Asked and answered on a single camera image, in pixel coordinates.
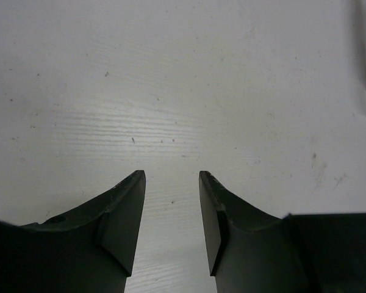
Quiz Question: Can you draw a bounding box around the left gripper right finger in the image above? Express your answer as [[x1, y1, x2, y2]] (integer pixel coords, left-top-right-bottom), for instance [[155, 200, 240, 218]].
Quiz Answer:
[[199, 171, 366, 292]]

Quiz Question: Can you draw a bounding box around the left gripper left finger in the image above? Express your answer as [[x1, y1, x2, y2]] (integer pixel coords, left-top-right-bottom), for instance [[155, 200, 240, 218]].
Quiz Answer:
[[0, 170, 145, 292]]

